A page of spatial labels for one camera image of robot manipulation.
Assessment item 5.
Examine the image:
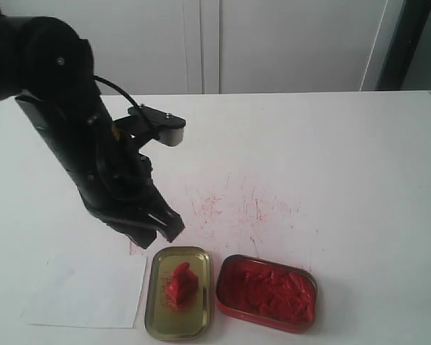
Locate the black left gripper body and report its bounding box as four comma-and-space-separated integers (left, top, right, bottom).
15, 75, 153, 223

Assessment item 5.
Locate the red stamp block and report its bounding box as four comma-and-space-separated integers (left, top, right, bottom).
164, 262, 199, 310

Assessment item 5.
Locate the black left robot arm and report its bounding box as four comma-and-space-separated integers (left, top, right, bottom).
0, 10, 186, 248

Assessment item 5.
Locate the red ink tin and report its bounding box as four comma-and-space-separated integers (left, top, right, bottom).
215, 254, 318, 334

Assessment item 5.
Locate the gold tin lid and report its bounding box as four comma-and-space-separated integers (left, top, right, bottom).
144, 247, 213, 341

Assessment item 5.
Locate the white paper sheet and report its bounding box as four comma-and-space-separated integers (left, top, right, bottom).
22, 254, 147, 328

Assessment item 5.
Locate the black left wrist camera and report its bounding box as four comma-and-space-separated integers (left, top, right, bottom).
114, 105, 186, 149

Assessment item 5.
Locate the black camera cable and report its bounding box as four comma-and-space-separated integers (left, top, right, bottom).
93, 75, 147, 109

